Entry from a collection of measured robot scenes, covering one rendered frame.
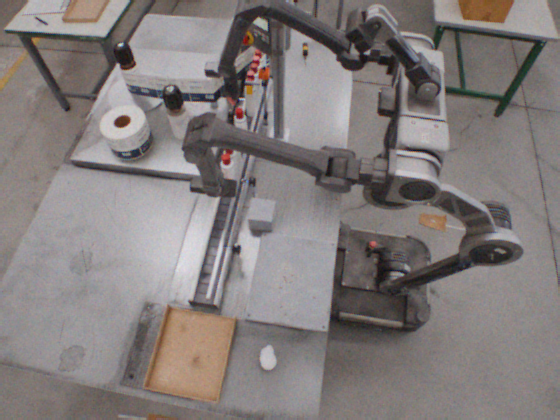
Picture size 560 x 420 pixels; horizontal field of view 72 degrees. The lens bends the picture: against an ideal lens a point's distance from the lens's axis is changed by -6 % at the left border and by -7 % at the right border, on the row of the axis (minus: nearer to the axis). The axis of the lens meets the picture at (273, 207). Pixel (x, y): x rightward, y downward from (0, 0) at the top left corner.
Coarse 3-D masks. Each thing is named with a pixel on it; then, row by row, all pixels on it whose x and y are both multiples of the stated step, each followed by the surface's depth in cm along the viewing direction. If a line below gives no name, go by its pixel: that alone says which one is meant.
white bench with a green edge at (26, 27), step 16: (112, 0) 261; (128, 0) 261; (16, 16) 256; (32, 16) 255; (48, 16) 254; (112, 16) 251; (144, 16) 353; (16, 32) 249; (32, 32) 247; (48, 32) 245; (64, 32) 244; (80, 32) 244; (96, 32) 243; (112, 32) 256; (32, 48) 266; (112, 48) 258; (112, 64) 265; (48, 80) 290; (64, 96) 304; (80, 96) 301; (96, 96) 299
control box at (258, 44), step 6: (270, 18) 137; (252, 24) 147; (270, 24) 139; (252, 30) 149; (264, 30) 144; (270, 30) 142; (288, 30) 147; (252, 36) 151; (270, 36) 144; (288, 36) 150; (252, 42) 154; (258, 42) 151; (264, 42) 149; (270, 42) 146; (288, 42) 152; (258, 48) 154; (264, 48) 151; (270, 48) 148; (288, 48) 155; (270, 54) 151
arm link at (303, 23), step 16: (240, 0) 118; (256, 0) 113; (272, 0) 113; (256, 16) 117; (272, 16) 117; (288, 16) 117; (304, 16) 119; (304, 32) 123; (320, 32) 122; (336, 32) 125; (336, 48) 128; (352, 64) 131
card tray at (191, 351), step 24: (168, 312) 148; (192, 312) 149; (168, 336) 144; (192, 336) 144; (216, 336) 144; (168, 360) 140; (192, 360) 140; (216, 360) 140; (144, 384) 132; (168, 384) 135; (192, 384) 135; (216, 384) 135
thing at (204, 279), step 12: (240, 192) 170; (228, 204) 167; (216, 216) 164; (216, 228) 161; (228, 228) 161; (216, 240) 159; (228, 240) 161; (216, 252) 156; (204, 264) 154; (204, 276) 151; (216, 276) 151; (204, 288) 149; (216, 288) 149; (192, 300) 146; (204, 300) 146
